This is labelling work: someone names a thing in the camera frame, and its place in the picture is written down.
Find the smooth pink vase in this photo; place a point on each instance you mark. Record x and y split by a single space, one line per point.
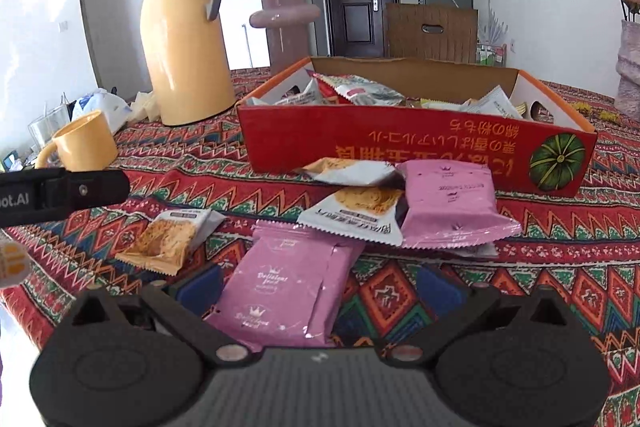
287 42

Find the white grey snack packet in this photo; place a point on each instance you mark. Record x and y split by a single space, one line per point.
372 92

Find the white cracker packet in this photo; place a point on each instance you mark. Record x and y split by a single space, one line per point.
350 172
350 217
10 264

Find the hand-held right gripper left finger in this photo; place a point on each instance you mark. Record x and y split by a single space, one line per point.
200 287

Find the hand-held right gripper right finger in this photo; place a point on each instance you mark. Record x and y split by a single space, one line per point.
440 289

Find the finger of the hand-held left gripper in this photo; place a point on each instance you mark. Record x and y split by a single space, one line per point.
95 187

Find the yellow mug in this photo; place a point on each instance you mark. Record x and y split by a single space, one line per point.
87 142

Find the white plastic bag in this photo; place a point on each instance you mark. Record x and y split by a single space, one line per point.
100 107

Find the glass cup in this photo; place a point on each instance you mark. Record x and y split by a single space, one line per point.
45 127

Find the pink snack packet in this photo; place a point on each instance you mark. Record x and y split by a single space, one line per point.
280 287
450 207

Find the pink textured vase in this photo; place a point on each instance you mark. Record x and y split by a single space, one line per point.
630 72

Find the small storage rack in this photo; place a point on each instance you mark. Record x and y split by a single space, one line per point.
490 54

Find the yellow thermos jug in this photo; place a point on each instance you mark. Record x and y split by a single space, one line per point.
185 57

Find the fallen yellow petals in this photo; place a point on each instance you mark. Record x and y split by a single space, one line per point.
595 112

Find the orange cracker packet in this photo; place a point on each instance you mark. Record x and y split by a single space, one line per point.
165 242

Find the red cardboard box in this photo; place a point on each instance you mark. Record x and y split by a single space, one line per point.
400 147

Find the patterned red tablecloth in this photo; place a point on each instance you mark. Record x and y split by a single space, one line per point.
550 267

